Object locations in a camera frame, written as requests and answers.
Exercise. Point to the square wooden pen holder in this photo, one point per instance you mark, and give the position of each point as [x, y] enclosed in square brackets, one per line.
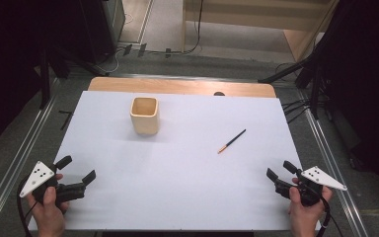
[144, 121]

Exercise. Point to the dark cabinet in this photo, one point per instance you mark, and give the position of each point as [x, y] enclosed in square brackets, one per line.
[102, 26]

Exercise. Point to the wooden table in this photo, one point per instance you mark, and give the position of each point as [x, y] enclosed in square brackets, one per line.
[177, 87]

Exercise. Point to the white board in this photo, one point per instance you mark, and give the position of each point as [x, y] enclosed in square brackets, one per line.
[177, 184]

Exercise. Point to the person's left hand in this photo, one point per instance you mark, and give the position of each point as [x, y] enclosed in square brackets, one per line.
[50, 210]

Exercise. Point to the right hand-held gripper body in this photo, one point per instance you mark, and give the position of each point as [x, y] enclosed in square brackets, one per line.
[322, 179]

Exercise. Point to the black and orange pencil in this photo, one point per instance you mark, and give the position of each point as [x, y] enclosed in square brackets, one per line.
[232, 141]

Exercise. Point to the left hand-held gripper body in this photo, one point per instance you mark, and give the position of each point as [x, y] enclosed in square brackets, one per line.
[39, 176]

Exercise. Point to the person's right hand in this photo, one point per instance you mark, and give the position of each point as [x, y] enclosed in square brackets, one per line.
[306, 217]

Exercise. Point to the metal floor rail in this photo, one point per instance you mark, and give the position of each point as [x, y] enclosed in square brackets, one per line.
[329, 164]
[19, 158]

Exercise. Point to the light wooden furniture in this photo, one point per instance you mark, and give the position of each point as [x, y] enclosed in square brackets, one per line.
[250, 19]

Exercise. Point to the black metal stand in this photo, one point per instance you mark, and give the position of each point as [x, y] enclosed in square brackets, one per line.
[314, 89]
[44, 79]

